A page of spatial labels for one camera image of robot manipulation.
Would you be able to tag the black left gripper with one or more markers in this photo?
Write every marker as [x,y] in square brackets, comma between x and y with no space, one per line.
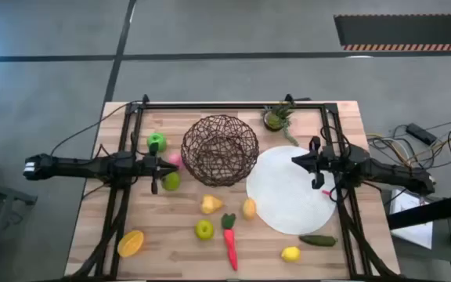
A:
[145,166]

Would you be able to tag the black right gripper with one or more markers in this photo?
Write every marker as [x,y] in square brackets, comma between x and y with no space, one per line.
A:
[327,161]

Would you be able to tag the green pear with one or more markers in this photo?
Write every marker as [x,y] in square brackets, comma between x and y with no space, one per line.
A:
[172,182]

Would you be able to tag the pink peach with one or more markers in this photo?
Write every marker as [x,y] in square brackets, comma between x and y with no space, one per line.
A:
[176,160]

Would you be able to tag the bright green apple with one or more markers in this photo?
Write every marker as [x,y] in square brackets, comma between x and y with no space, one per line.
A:
[162,140]

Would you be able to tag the yellow pear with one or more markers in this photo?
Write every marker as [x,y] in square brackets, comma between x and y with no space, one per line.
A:
[210,204]

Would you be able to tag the dark green cucumber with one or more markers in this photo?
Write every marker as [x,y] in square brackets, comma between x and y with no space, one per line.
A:
[318,240]

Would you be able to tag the yellow-green apple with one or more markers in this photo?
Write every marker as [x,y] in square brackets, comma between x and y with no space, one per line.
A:
[204,230]

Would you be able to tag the yellow-orange mango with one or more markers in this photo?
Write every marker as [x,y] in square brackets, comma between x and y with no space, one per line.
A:
[249,208]

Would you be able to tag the yellow lemon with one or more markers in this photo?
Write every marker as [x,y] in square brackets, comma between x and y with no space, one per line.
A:
[290,254]

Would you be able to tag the orange carrot with leaves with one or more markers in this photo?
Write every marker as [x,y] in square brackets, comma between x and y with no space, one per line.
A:
[230,243]

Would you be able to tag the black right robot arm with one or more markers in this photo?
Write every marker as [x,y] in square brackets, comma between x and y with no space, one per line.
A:
[386,172]

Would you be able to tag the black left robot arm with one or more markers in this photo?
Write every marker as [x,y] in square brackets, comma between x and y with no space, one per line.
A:
[73,166]

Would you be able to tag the white round woven placemat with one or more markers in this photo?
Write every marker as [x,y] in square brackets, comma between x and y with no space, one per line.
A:
[288,203]

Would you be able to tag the small potted succulent plant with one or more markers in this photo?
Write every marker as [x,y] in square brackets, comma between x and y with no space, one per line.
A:
[274,119]

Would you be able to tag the orange starfruit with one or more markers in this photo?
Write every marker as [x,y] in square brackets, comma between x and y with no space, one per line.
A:
[130,243]

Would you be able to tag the black power adapter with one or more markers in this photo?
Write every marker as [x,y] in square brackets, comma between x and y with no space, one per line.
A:
[421,133]

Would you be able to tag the white paper sheet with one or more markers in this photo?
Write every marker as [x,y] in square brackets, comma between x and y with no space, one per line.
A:
[413,231]

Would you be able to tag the black metal bar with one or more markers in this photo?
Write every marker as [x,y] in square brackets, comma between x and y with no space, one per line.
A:
[425,213]

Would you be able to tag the grey metal cart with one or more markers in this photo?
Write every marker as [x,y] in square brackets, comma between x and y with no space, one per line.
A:
[10,196]

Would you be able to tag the black hazard-striped floor mat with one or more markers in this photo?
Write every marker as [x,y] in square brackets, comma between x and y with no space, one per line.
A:
[405,31]

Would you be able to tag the black metal frame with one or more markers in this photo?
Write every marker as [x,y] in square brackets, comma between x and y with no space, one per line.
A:
[229,105]

